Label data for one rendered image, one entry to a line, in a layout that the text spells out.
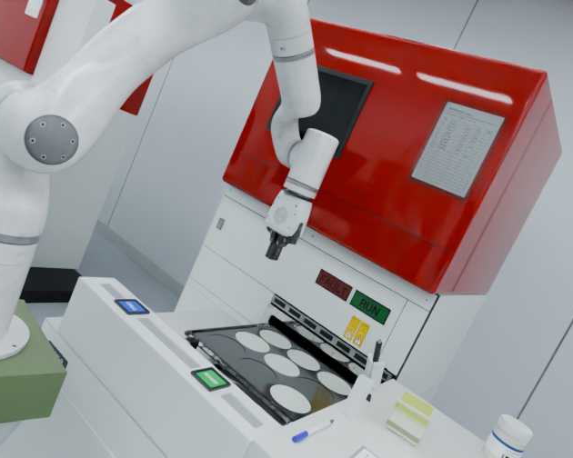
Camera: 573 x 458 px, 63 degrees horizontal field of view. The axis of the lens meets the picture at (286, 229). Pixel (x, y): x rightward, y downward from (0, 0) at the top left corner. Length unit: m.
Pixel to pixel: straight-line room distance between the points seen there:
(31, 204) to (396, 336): 0.93
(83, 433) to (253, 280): 0.71
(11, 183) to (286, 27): 0.57
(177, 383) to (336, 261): 0.67
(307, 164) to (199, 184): 2.81
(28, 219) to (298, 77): 0.58
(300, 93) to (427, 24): 2.29
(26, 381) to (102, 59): 0.52
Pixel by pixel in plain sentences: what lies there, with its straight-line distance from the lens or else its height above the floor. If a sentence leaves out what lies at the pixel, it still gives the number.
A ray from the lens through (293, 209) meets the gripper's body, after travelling 1.11.
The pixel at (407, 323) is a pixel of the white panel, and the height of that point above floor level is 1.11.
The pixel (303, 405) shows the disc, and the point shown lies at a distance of 1.11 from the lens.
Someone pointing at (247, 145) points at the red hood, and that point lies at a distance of 1.58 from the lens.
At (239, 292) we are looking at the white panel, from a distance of 1.59.
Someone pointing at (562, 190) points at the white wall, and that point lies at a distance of 2.78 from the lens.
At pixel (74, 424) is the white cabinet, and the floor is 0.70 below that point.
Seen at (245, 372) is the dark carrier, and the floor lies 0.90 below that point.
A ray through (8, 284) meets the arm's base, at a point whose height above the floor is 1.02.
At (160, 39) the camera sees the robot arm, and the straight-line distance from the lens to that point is 0.84.
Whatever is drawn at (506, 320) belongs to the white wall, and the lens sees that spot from 2.75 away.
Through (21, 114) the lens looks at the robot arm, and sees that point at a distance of 0.74.
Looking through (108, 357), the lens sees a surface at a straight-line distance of 1.04.
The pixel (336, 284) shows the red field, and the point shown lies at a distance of 1.39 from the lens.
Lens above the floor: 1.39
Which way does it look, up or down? 8 degrees down
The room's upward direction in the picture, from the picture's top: 24 degrees clockwise
